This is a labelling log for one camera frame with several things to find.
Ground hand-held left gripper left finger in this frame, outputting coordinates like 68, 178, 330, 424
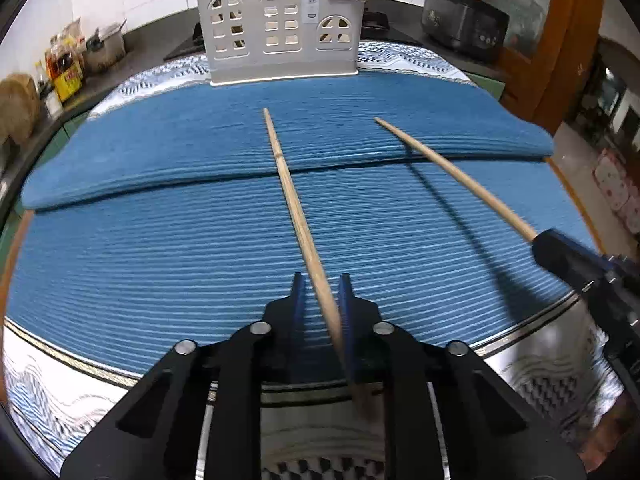
60, 272, 307, 480

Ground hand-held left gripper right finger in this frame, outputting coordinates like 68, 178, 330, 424
338, 273, 587, 480

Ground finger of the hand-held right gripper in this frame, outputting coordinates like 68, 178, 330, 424
532, 228, 609, 294

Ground wooden chopstick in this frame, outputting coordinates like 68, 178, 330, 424
373, 116, 539, 244
262, 107, 374, 419

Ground white plastic utensil holder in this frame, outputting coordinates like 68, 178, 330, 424
195, 0, 361, 86

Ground white floral packages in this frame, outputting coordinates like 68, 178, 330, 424
592, 149, 640, 233

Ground blue ribbed mat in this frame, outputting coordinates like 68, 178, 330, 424
9, 67, 592, 382

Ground wooden glass-door cabinet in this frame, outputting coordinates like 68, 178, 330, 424
449, 0, 607, 133

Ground patterned white tablecloth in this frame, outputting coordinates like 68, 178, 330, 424
0, 40, 632, 480

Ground black rice cooker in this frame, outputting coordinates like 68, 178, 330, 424
421, 0, 511, 65

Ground black gas stove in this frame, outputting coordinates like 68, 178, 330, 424
164, 10, 392, 60

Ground green kitchen cabinets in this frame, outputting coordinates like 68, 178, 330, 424
0, 110, 96, 241

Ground dark kitchen counter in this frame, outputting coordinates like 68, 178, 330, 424
0, 0, 506, 171

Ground metal cooking pot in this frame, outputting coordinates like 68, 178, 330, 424
84, 21, 127, 74

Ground yellow box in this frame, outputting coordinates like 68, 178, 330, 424
52, 61, 85, 102

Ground round wooden cutting board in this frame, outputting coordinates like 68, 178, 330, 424
0, 73, 42, 147

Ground cluster of condiment bottles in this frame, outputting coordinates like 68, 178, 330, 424
32, 17, 87, 86

